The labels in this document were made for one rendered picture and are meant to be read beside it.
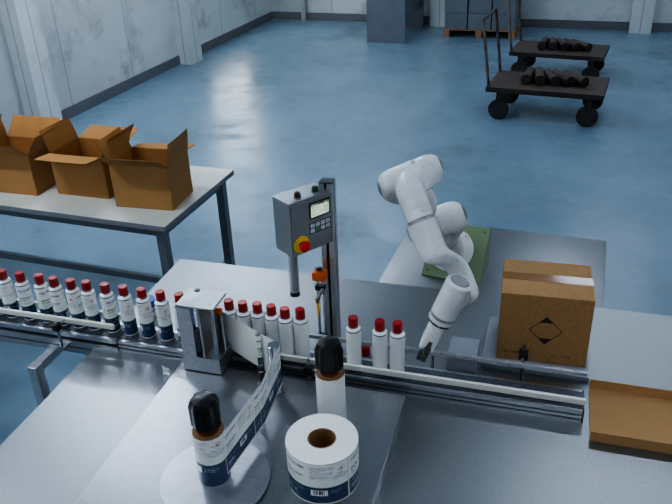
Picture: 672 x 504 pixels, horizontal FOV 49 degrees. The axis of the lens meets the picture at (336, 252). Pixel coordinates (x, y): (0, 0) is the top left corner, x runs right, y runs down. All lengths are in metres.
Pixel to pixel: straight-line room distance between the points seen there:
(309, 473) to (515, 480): 0.61
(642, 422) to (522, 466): 0.44
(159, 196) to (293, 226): 1.80
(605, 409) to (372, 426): 0.76
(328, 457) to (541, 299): 0.94
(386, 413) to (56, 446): 1.04
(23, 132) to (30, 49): 3.19
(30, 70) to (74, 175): 3.62
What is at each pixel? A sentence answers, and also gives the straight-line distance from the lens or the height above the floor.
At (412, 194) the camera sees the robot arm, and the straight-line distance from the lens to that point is 2.28.
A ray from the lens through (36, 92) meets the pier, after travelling 7.94.
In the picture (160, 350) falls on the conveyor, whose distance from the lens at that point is 2.77.
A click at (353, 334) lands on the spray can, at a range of 2.43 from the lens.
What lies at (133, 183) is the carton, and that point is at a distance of 4.06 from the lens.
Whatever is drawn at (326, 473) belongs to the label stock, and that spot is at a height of 0.99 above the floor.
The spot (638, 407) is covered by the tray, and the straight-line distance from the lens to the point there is 2.59.
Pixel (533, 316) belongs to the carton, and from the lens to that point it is 2.56.
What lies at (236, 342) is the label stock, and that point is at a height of 0.96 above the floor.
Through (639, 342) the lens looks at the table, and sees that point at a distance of 2.90.
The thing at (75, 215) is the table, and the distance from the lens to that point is 4.16.
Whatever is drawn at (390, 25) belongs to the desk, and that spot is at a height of 0.25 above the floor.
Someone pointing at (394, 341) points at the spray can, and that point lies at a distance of 2.41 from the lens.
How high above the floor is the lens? 2.42
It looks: 28 degrees down
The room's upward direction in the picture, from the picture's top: 2 degrees counter-clockwise
